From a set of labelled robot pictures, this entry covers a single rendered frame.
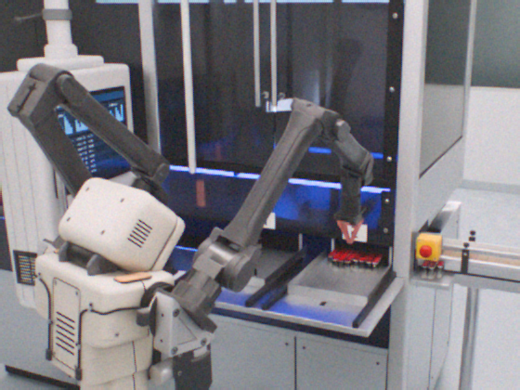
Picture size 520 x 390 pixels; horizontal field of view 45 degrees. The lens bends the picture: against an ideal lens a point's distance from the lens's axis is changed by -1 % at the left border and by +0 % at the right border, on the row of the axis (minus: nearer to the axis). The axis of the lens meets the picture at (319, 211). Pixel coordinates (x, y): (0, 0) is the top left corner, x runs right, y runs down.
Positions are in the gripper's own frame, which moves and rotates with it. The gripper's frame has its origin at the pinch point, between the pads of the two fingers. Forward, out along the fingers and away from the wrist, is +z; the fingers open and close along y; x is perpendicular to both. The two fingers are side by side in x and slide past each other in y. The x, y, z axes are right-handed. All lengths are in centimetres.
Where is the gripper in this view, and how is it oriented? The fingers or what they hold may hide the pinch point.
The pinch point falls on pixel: (350, 240)
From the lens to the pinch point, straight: 184.7
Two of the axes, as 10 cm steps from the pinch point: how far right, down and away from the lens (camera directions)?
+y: 3.8, -2.9, 8.8
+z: 0.1, 9.5, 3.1
